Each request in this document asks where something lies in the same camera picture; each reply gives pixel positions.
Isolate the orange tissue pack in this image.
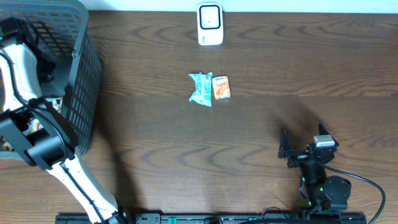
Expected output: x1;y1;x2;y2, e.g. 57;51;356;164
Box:
212;76;231;100

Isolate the light teal wipes pack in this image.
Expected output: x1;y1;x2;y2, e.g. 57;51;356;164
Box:
189;72;213;107

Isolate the yellow antibacterial wipes bag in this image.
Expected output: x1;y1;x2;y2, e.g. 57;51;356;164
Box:
23;96;63;135

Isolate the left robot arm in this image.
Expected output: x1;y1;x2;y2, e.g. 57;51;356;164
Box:
1;17;135;223

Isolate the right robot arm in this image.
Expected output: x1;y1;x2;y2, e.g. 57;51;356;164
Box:
278;124;351;212

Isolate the white barcode scanner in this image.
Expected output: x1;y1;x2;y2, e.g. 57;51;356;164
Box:
197;2;224;46

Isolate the dark grey plastic basket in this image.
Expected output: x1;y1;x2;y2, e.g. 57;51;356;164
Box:
1;0;102;154

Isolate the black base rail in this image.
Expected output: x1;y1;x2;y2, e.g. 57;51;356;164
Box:
55;212;368;224

